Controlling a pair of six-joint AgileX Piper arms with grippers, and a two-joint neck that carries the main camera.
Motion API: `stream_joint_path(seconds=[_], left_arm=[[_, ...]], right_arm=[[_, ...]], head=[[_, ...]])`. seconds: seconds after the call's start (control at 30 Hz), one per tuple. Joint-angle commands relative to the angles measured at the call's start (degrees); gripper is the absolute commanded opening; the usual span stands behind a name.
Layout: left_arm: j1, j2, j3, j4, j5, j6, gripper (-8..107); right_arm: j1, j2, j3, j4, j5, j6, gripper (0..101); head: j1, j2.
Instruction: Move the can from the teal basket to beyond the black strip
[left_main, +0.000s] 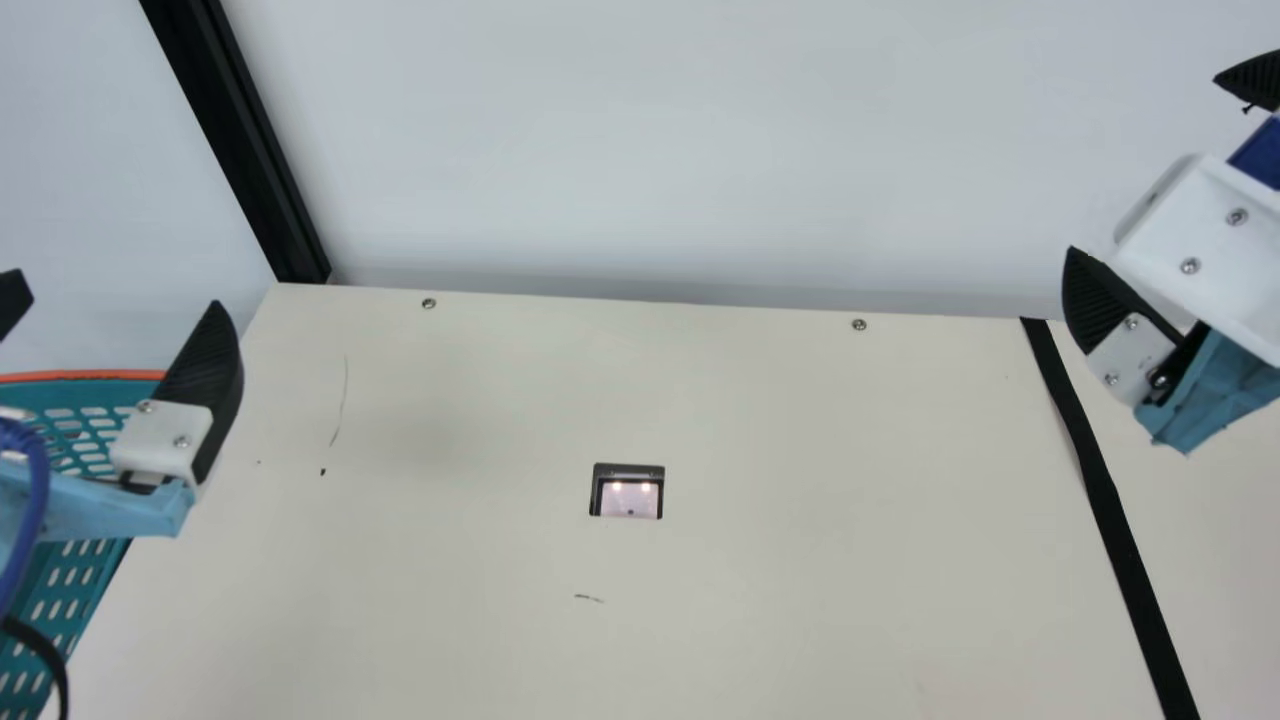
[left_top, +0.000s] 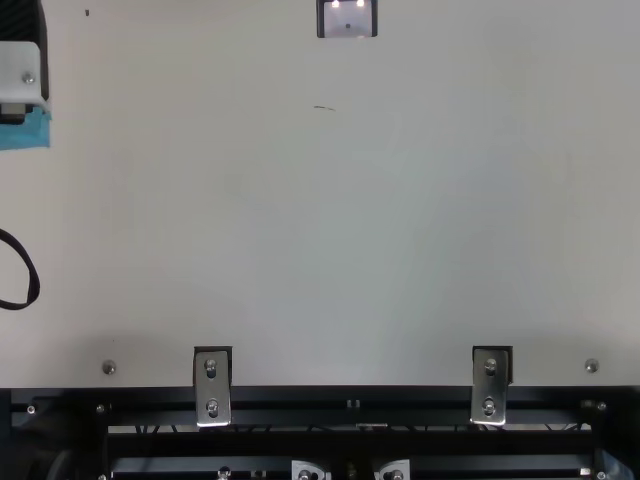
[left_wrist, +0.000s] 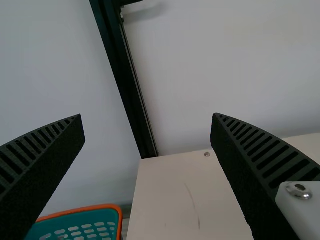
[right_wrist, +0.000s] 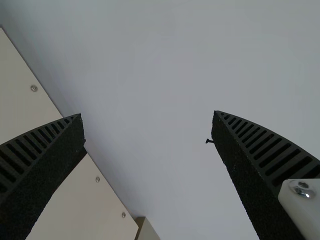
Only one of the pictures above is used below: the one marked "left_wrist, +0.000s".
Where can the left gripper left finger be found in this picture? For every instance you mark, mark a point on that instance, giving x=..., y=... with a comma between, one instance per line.
x=30, y=175

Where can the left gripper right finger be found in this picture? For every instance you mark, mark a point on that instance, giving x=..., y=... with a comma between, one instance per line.
x=262, y=180

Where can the teal shopping basket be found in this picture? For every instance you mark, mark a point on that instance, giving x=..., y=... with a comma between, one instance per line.
x=105, y=215

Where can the black post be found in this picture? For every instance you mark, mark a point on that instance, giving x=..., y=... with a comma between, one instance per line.
x=125, y=82

